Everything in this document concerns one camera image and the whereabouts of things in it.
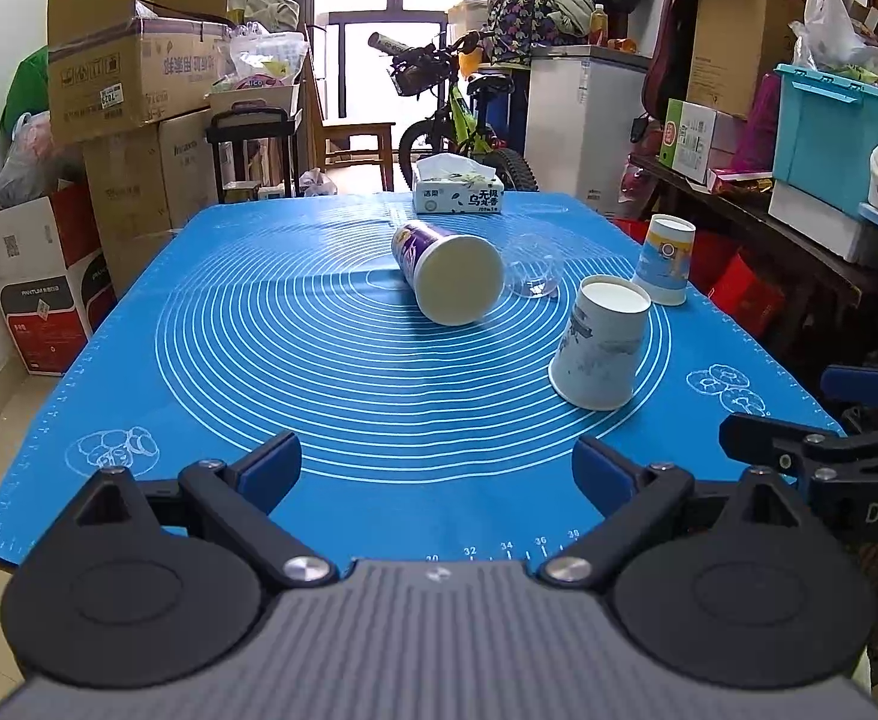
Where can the white foam box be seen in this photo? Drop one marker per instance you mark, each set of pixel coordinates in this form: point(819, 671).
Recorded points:
point(814, 221)

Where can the clear plastic cup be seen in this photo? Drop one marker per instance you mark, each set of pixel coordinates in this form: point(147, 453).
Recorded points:
point(535, 266)

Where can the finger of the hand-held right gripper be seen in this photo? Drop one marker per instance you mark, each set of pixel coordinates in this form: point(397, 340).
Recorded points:
point(772, 444)
point(859, 386)

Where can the white tissue box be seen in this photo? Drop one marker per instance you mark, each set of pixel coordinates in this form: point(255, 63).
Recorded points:
point(458, 191)

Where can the wooden chair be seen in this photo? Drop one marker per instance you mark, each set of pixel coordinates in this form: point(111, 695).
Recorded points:
point(356, 139)

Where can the dark wooden side table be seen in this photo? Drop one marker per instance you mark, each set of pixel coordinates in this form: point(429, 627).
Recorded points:
point(784, 236)

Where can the large brown cardboard box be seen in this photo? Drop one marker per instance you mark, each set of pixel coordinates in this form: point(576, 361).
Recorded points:
point(143, 180)

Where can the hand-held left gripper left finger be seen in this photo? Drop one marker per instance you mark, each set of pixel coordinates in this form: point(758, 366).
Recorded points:
point(272, 466)

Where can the white paper cup blue print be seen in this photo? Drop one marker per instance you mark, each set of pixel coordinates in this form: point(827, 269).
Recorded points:
point(598, 349)

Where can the white paper cup yellow print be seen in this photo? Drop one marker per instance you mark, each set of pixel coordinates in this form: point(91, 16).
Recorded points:
point(664, 262)

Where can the tall brown cardboard box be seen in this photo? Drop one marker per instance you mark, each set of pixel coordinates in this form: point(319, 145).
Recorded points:
point(739, 45)

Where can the green white carton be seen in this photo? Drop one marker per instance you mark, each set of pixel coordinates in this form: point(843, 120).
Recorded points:
point(690, 139)

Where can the blue silicone mat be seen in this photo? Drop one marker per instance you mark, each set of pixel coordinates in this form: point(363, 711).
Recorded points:
point(259, 360)

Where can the open brown cardboard box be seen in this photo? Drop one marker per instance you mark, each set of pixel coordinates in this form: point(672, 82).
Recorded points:
point(131, 75)

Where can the dark red bag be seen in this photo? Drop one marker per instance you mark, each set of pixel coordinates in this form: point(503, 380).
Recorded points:
point(675, 30)

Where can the green cloth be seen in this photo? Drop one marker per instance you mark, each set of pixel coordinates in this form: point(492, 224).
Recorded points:
point(27, 90)

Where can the translucent plastic bag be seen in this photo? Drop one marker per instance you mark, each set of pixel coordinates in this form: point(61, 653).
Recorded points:
point(34, 157)

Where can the white chest freezer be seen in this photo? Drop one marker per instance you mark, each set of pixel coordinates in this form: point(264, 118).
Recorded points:
point(581, 120)

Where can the pile of clothes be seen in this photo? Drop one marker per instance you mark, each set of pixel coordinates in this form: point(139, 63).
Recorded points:
point(551, 0)

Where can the purple paper cup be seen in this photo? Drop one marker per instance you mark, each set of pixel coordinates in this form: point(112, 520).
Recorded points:
point(450, 274)

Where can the orange drink bottle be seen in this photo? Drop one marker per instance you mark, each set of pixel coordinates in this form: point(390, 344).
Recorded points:
point(598, 26)

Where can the teal storage bin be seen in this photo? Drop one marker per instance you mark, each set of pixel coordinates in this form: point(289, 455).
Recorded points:
point(829, 135)

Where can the white red black box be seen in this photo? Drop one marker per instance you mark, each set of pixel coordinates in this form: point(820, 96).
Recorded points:
point(42, 277)

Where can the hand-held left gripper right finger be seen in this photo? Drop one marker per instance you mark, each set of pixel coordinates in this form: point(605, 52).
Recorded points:
point(602, 474)

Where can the green black bicycle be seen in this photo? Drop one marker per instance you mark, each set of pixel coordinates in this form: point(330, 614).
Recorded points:
point(458, 112)

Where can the black trolley rack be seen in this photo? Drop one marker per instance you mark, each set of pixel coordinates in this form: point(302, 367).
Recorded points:
point(251, 142)

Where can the white plastic bag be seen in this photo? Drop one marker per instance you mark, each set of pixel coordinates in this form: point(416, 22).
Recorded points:
point(832, 26)

